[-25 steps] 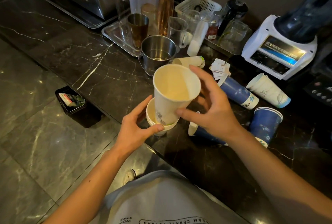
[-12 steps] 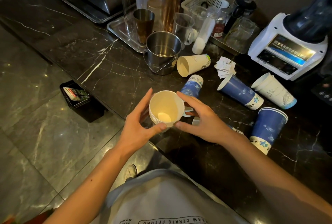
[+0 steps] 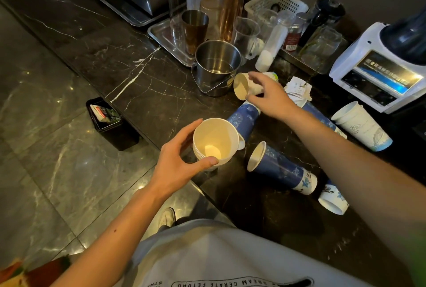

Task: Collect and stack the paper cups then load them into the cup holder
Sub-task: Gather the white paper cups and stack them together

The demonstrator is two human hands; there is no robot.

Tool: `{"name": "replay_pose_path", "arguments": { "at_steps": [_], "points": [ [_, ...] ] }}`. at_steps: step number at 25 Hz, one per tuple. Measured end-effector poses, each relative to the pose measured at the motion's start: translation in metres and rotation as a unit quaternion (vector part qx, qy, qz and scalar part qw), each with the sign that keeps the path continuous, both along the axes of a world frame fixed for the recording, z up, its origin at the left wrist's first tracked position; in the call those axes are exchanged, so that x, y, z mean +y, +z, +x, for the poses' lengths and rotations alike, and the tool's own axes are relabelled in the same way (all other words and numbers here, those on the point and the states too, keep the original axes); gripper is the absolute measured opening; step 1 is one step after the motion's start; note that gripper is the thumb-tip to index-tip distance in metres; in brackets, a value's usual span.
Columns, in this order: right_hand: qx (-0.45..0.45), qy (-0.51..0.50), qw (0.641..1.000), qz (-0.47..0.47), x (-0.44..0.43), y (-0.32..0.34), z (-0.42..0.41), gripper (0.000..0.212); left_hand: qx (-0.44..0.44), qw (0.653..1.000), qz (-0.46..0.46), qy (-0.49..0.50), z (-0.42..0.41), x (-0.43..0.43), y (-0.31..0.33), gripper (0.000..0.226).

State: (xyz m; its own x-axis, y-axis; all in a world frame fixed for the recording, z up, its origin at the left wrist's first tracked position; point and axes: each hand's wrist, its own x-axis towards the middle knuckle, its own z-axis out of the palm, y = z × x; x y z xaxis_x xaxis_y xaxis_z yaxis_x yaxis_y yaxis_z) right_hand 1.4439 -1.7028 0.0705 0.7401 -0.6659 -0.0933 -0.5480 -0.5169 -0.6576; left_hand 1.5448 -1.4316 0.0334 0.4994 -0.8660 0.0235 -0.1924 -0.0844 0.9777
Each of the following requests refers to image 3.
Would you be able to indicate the person's left hand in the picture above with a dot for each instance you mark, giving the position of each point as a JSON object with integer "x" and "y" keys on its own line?
{"x": 171, "y": 170}

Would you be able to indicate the person's right hand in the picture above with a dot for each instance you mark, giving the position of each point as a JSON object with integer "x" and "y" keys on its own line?
{"x": 276, "y": 100}

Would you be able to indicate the white printed paper cup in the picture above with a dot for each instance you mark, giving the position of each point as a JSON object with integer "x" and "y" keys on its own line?
{"x": 362, "y": 127}
{"x": 244, "y": 86}

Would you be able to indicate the blue star-print paper cup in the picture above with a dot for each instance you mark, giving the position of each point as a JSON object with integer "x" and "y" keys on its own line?
{"x": 244, "y": 120}
{"x": 279, "y": 168}
{"x": 319, "y": 117}
{"x": 332, "y": 198}

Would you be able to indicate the stack of white paper cups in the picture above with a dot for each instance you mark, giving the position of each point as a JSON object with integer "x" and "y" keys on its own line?
{"x": 213, "y": 133}

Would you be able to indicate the person's right forearm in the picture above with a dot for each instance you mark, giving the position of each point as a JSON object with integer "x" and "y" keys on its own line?
{"x": 349, "y": 163}

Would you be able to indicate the person's left forearm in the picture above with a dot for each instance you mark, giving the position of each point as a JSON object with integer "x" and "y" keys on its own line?
{"x": 110, "y": 240}

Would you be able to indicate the person's white shoe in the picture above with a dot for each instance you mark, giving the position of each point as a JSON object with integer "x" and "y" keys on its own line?
{"x": 167, "y": 218}

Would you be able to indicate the black floor trash bin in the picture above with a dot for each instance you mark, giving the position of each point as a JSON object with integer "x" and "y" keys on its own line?
{"x": 123, "y": 137}

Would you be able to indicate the person's white shirt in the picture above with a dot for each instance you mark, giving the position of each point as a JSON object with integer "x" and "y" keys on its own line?
{"x": 216, "y": 253}

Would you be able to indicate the black marble countertop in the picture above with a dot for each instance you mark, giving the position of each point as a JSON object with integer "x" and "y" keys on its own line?
{"x": 133, "y": 64}

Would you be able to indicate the person's right green sleeve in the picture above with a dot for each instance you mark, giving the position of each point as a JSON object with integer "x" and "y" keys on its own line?
{"x": 420, "y": 263}

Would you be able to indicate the pile of white receipts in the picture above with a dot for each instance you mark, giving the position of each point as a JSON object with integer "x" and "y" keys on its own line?
{"x": 299, "y": 88}

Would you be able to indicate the narrow steel tray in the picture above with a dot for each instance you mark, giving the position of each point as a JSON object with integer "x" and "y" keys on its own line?
{"x": 293, "y": 59}

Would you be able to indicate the clear tube with white powder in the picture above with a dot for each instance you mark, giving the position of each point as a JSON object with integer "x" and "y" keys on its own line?
{"x": 269, "y": 50}

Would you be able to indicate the stainless steel pail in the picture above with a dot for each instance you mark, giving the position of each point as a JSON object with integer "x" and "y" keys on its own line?
{"x": 216, "y": 77}

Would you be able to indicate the red spice jar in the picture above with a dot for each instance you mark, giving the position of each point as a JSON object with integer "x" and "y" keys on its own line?
{"x": 293, "y": 37}

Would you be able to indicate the clear glass pitcher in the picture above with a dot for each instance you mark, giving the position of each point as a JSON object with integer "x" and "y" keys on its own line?
{"x": 321, "y": 47}

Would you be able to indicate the clear plastic measuring jug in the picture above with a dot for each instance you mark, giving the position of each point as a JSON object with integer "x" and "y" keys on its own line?
{"x": 246, "y": 35}

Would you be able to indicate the clear jar with white powder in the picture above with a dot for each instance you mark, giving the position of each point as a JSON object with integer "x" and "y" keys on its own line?
{"x": 264, "y": 24}

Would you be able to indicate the white blender base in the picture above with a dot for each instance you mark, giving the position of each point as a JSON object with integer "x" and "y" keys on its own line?
{"x": 349, "y": 60}

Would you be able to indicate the red and white carton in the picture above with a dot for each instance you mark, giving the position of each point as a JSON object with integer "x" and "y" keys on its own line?
{"x": 103, "y": 113}

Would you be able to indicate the tall copper tumbler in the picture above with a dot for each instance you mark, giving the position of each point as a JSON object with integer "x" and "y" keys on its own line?
{"x": 232, "y": 10}

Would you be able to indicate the black lidded pot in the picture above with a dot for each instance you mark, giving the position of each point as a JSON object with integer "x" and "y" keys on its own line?
{"x": 327, "y": 12}

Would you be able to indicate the dark steel cup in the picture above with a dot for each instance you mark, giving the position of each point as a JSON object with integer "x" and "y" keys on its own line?
{"x": 194, "y": 30}

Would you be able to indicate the short gold tumbler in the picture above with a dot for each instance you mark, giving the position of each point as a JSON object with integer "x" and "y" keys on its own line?
{"x": 210, "y": 14}

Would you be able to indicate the wide steel tray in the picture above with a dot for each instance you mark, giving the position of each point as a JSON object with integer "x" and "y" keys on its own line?
{"x": 163, "y": 40}

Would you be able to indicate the dark blender jar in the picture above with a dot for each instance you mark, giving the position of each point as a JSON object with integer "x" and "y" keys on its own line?
{"x": 406, "y": 37}

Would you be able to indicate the printed cardboard fruit box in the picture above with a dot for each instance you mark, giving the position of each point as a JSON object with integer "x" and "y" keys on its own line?
{"x": 40, "y": 273}

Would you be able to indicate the black metal tray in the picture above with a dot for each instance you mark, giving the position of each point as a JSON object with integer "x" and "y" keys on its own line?
{"x": 110, "y": 4}

